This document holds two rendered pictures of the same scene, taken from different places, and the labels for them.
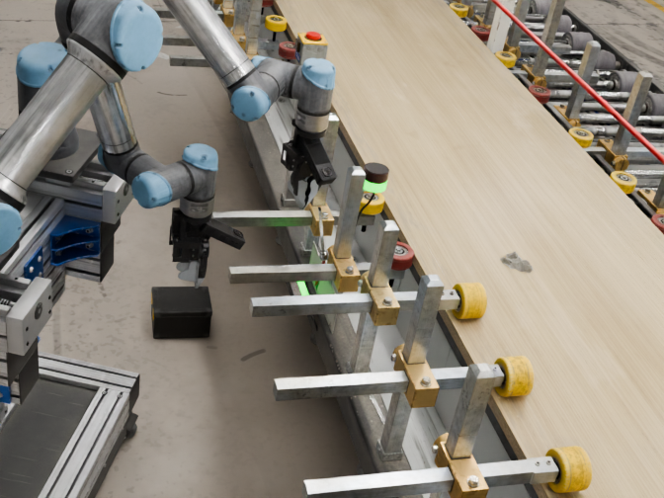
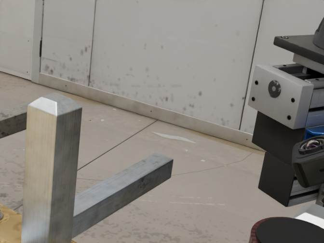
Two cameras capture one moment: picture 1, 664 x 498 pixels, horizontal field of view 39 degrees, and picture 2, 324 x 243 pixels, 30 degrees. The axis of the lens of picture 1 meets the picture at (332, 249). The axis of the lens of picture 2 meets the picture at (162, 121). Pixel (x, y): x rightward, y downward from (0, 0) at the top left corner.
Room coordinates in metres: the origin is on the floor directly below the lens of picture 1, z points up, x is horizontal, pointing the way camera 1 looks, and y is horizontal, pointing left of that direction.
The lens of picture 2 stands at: (2.12, -0.36, 1.32)
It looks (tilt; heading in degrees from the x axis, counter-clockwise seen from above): 22 degrees down; 140
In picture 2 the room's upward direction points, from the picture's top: 8 degrees clockwise
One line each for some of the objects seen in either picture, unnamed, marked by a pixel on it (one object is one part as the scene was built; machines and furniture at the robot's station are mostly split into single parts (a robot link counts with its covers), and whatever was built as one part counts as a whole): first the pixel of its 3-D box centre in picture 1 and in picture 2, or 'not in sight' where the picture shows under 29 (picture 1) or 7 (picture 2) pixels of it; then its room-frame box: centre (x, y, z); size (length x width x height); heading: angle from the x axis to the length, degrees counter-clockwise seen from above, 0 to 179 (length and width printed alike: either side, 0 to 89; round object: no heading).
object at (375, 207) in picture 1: (367, 212); not in sight; (2.15, -0.07, 0.85); 0.08 x 0.08 x 0.11
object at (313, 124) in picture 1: (310, 119); not in sight; (1.92, 0.10, 1.21); 0.08 x 0.08 x 0.05
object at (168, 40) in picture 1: (220, 42); not in sight; (3.26, 0.54, 0.80); 0.44 x 0.03 x 0.04; 110
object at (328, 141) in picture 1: (318, 195); not in sight; (2.15, 0.06, 0.89); 0.04 x 0.04 x 0.48; 20
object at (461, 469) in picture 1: (458, 469); not in sight; (1.19, -0.29, 0.95); 0.14 x 0.06 x 0.05; 20
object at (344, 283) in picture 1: (343, 267); not in sight; (1.89, -0.04, 0.85); 0.14 x 0.06 x 0.05; 20
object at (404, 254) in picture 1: (394, 267); not in sight; (1.92, -0.16, 0.85); 0.08 x 0.08 x 0.11
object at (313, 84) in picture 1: (315, 86); not in sight; (1.92, 0.10, 1.29); 0.09 x 0.08 x 0.11; 80
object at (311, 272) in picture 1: (318, 273); not in sight; (1.85, 0.02, 0.84); 0.43 x 0.03 x 0.04; 110
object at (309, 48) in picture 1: (310, 50); not in sight; (2.39, 0.15, 1.18); 0.07 x 0.07 x 0.08; 20
